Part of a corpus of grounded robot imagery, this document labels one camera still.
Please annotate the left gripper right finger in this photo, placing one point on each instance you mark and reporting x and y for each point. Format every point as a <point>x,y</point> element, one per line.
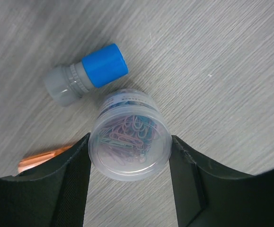
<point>210,194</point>

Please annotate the orange utility knife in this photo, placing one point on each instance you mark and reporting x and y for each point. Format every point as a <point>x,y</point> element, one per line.
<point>35,160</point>

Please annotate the clear paper clip jar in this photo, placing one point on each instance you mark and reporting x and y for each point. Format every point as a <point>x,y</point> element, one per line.
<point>130,140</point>

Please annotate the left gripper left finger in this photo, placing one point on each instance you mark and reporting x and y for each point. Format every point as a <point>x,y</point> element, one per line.
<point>52,194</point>

